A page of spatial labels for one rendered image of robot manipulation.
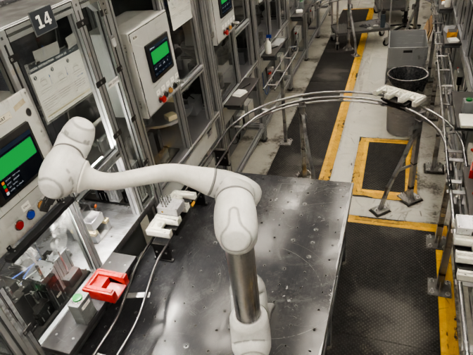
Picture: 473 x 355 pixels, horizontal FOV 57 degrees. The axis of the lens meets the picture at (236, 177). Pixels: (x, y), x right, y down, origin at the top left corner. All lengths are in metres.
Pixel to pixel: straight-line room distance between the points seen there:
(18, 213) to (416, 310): 2.33
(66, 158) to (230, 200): 0.51
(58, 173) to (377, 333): 2.15
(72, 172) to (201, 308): 1.09
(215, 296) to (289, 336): 0.43
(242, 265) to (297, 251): 0.91
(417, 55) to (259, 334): 3.96
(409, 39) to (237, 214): 4.60
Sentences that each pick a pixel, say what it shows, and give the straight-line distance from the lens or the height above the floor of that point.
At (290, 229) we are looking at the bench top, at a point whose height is 0.68.
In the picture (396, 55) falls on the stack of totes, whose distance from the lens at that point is 5.14.
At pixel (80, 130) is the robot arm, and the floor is 1.77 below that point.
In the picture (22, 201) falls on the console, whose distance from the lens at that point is 1.76.
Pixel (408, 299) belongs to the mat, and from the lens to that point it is 3.08.
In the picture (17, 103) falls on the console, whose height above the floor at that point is 1.80.
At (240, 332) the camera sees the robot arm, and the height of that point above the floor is 0.94.
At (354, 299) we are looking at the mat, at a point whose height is 0.01.
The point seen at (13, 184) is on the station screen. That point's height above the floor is 1.58.
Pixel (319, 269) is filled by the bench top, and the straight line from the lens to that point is 2.28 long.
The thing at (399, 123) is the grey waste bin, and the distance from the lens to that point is 4.63.
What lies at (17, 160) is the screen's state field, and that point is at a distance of 1.69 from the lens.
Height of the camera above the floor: 2.35
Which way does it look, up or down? 35 degrees down
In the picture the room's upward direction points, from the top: 8 degrees counter-clockwise
